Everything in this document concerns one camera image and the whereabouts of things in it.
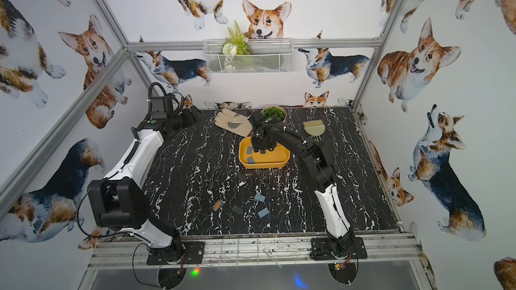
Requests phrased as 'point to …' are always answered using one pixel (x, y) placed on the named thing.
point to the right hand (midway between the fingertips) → (257, 146)
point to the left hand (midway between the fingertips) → (198, 111)
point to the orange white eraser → (217, 205)
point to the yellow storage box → (278, 158)
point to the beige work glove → (229, 121)
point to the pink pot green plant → (276, 111)
